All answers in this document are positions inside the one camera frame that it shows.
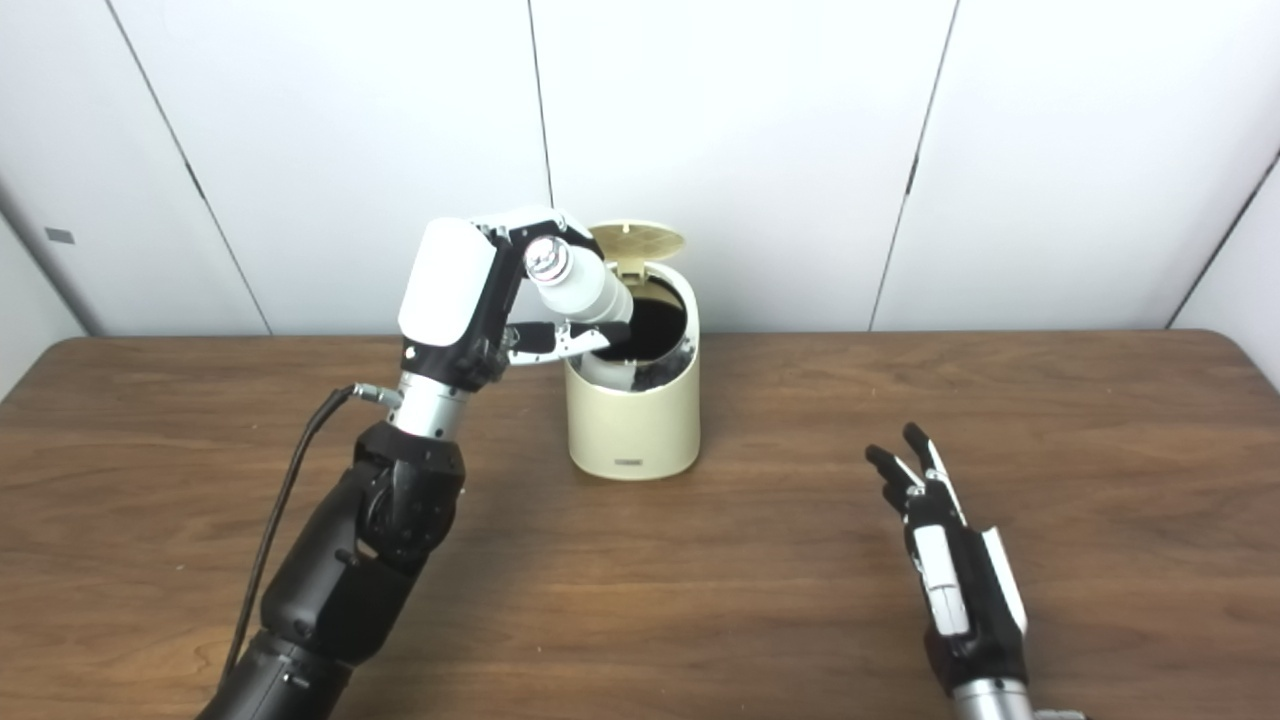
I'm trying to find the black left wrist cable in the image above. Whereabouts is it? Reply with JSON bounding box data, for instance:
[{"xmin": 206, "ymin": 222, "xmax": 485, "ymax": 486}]
[{"xmin": 220, "ymin": 383, "xmax": 404, "ymax": 691}]

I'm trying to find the round cream bin lid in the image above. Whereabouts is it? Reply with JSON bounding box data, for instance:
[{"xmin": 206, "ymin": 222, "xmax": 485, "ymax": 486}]
[{"xmin": 588, "ymin": 221, "xmax": 687, "ymax": 281}]

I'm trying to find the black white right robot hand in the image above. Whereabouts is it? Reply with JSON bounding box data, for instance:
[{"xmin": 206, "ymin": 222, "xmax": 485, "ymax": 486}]
[{"xmin": 865, "ymin": 423, "xmax": 1030, "ymax": 696}]

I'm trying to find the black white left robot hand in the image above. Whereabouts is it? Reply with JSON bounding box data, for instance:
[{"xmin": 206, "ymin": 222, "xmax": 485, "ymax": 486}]
[{"xmin": 397, "ymin": 207, "xmax": 633, "ymax": 393}]

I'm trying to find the cream-colored bin body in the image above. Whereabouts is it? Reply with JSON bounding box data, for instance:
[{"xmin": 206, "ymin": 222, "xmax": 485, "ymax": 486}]
[{"xmin": 565, "ymin": 260, "xmax": 701, "ymax": 481}]

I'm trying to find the small white plastic bottle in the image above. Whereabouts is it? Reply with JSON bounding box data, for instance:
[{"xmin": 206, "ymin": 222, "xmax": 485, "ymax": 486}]
[{"xmin": 524, "ymin": 238, "xmax": 641, "ymax": 393}]

